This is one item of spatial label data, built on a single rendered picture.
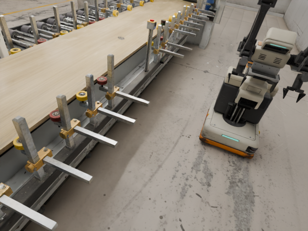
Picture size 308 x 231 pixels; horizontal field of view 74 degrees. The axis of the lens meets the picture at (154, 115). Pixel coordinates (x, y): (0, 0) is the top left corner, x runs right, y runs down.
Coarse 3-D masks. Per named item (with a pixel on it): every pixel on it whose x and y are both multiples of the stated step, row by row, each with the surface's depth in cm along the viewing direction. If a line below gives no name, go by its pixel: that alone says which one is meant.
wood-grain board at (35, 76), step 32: (160, 0) 422; (96, 32) 241; (128, 32) 254; (0, 64) 162; (32, 64) 168; (64, 64) 174; (96, 64) 181; (0, 96) 133; (32, 96) 137; (0, 128) 112; (32, 128) 117
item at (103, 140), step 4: (56, 124) 130; (60, 124) 128; (76, 128) 126; (80, 128) 126; (76, 132) 127; (80, 132) 125; (84, 132) 124; (88, 132) 124; (92, 132) 125; (88, 136) 124; (92, 136) 123; (96, 136) 123; (100, 136) 123; (96, 140) 124; (100, 140) 122; (104, 140) 121; (108, 140) 121; (112, 140) 122; (108, 144) 121; (112, 144) 120; (116, 144) 122
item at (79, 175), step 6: (24, 150) 111; (48, 156) 110; (48, 162) 107; (54, 162) 107; (60, 162) 108; (60, 168) 106; (66, 168) 106; (72, 168) 106; (72, 174) 104; (78, 174) 104; (84, 174) 104; (84, 180) 103; (90, 180) 103
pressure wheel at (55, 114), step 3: (51, 111) 127; (54, 111) 127; (57, 111) 128; (51, 114) 125; (54, 114) 126; (57, 114) 126; (51, 117) 123; (54, 117) 123; (57, 117) 124; (51, 120) 125; (54, 120) 124; (57, 120) 125; (60, 120) 126
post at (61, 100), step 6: (60, 96) 107; (60, 102) 109; (66, 102) 112; (60, 108) 112; (66, 108) 114; (60, 114) 115; (66, 114) 115; (66, 120) 117; (66, 126) 119; (66, 138) 127; (72, 138) 129; (66, 144) 131; (72, 144) 132
